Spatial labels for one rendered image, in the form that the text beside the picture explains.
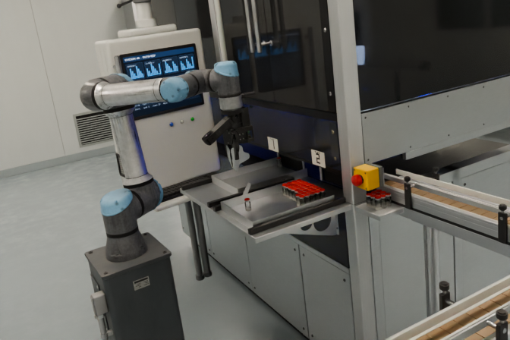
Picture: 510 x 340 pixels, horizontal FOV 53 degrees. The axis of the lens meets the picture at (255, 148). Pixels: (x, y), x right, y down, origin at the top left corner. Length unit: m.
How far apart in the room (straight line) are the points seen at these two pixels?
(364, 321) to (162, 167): 1.19
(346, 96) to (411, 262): 0.77
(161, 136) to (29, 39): 4.59
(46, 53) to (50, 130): 0.98
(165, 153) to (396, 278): 1.22
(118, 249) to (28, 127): 5.19
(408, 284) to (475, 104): 0.77
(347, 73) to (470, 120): 0.66
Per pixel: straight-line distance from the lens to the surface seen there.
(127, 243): 1.92
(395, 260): 2.11
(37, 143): 7.07
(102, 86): 1.80
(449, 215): 1.71
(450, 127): 2.15
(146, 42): 2.49
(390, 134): 1.93
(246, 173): 2.36
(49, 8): 7.01
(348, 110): 1.78
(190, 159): 2.63
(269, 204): 1.95
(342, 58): 1.75
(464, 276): 2.46
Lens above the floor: 1.59
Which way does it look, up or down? 15 degrees down
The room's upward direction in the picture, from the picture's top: 7 degrees counter-clockwise
